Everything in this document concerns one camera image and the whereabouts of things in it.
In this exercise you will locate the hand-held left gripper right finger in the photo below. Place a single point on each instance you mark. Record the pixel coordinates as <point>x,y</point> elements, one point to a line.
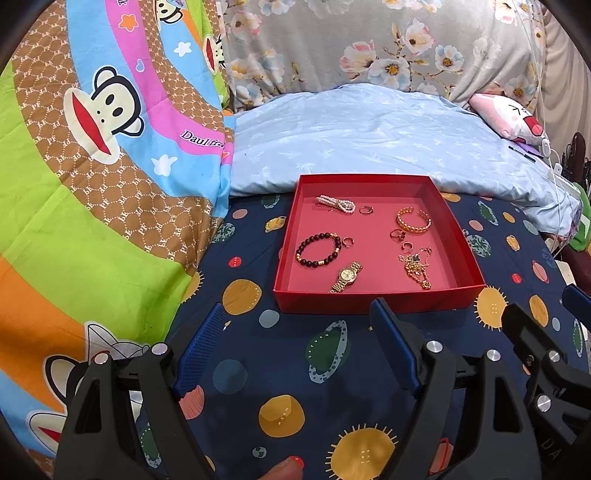
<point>397,350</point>

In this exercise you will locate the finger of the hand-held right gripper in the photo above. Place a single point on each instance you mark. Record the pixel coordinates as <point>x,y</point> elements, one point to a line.
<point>531,332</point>
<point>576,297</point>

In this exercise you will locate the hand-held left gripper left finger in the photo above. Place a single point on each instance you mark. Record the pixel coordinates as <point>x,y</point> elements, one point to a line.
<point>198,355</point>

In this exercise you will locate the red cardboard box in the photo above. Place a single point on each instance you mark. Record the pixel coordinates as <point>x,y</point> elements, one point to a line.
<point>378,277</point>

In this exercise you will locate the gold wrist watch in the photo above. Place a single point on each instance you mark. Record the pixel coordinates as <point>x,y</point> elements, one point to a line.
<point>346,275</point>

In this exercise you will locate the person's left hand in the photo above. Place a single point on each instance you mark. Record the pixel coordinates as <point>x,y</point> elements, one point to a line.
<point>284,470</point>

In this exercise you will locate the green cloth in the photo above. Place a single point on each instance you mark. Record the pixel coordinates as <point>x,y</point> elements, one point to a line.
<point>581,226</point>

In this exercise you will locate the navy planet print blanket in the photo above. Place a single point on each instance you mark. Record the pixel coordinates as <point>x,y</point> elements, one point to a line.
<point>286,350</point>

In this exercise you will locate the cartoon monkey blanket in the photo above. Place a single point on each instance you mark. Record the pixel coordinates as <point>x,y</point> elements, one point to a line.
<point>92,207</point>

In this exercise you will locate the pink plush pillow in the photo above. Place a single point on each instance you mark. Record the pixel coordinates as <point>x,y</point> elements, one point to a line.
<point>508,117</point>

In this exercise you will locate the light blue blanket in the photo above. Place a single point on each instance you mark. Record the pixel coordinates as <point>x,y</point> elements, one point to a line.
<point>369,134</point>

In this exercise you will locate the beige curtain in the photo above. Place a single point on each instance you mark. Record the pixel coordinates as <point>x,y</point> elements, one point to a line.
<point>568,69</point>

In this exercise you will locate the grey floral sheet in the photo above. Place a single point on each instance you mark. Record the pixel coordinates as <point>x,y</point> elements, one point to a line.
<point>346,41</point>

